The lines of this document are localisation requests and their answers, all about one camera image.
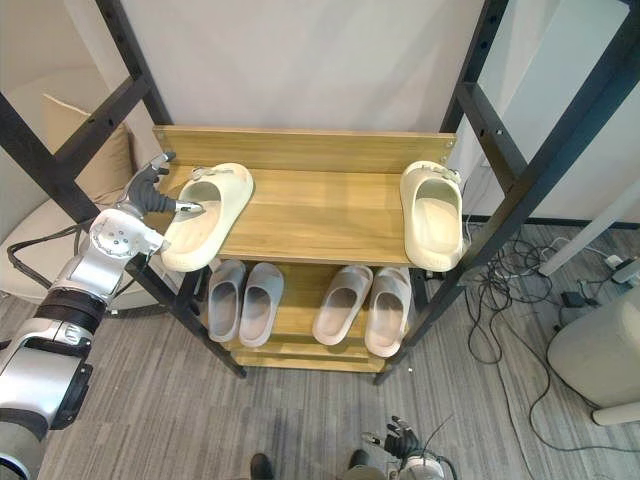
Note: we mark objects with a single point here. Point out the beige upholstered stool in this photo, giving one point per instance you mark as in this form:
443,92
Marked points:
600,350

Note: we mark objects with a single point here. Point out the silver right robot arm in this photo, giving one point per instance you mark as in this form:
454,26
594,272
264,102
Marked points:
422,467

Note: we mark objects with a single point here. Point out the cream armchair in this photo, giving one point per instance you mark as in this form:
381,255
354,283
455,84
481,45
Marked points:
30,235

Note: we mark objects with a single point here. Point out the white table leg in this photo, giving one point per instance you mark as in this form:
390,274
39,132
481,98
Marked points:
585,235

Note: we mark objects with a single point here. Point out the pale beige slipper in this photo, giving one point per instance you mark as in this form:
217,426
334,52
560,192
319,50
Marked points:
340,310
386,320

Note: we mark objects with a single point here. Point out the wide wooden shelf board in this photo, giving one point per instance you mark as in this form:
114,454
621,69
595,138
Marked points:
320,215

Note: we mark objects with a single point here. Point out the beige cushion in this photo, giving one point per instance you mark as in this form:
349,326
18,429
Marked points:
100,150

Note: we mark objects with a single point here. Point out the dark right robot foot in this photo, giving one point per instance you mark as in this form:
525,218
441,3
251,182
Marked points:
358,460

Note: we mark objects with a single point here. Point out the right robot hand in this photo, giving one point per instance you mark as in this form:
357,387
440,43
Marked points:
402,441

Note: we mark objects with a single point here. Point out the dark robot foot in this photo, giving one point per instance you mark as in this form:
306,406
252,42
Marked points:
358,460
261,467

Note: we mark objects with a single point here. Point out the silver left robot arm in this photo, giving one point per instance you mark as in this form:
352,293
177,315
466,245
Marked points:
95,265

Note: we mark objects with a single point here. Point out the dark left robot foot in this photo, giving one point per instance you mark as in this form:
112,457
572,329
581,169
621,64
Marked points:
261,467

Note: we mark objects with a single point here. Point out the white power strip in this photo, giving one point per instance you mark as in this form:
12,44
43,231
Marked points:
626,270

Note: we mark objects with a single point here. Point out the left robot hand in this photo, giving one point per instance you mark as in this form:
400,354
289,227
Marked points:
147,196

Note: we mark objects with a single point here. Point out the black metal rack frame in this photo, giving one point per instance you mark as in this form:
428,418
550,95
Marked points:
30,145

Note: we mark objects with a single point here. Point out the grey slipper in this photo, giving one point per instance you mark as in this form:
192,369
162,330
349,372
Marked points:
260,315
224,305

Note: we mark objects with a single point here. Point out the black power adapter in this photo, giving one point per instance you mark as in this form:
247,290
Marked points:
575,299

